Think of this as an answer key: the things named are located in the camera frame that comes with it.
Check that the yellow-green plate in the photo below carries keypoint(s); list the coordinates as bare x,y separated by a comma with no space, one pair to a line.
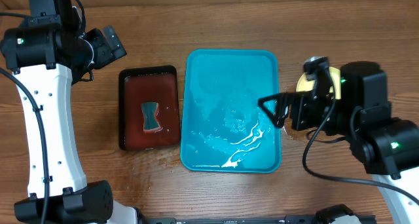
304,84

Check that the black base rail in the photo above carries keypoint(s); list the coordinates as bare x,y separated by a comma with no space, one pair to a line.
289,219

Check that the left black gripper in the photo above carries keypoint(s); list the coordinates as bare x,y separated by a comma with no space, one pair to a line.
106,54

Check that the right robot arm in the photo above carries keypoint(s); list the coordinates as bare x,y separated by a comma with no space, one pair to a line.
356,106

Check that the black tray with red water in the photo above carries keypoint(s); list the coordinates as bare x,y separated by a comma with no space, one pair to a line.
148,84

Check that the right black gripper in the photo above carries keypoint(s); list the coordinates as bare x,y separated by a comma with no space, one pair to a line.
297,110

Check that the green and red sponge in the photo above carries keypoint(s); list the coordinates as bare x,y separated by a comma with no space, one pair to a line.
150,117

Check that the teal plastic serving tray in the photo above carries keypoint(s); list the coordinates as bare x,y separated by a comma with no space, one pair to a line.
223,128

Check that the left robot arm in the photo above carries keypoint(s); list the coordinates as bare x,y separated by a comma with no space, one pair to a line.
45,56

